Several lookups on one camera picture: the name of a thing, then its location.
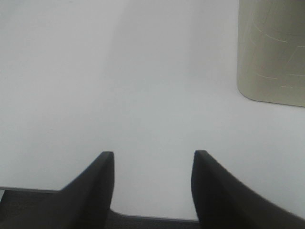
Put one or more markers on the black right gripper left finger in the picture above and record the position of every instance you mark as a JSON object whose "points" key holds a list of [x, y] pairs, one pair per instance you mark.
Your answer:
{"points": [[82, 204]]}

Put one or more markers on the beige storage box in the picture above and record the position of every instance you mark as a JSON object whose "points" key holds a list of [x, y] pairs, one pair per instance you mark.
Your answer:
{"points": [[271, 51]]}

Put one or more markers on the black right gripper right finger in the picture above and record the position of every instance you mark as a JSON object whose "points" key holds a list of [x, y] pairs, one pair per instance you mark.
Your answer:
{"points": [[223, 202]]}

